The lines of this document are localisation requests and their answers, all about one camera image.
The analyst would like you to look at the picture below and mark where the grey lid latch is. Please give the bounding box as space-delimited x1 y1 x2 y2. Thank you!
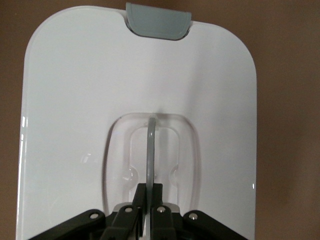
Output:
124 2 193 41

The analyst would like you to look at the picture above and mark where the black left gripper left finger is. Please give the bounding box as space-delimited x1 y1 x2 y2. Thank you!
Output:
29 183 148 240

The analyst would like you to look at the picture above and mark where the grey lid handle bar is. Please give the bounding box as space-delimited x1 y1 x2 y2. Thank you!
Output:
144 115 159 237

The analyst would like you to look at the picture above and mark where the white plastic box lid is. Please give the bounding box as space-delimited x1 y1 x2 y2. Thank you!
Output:
18 4 258 240

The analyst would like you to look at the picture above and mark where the brown table cover mat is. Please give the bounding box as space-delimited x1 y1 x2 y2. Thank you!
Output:
0 0 320 240

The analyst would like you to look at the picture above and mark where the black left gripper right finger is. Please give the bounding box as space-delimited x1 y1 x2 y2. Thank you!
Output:
149 184 245 240

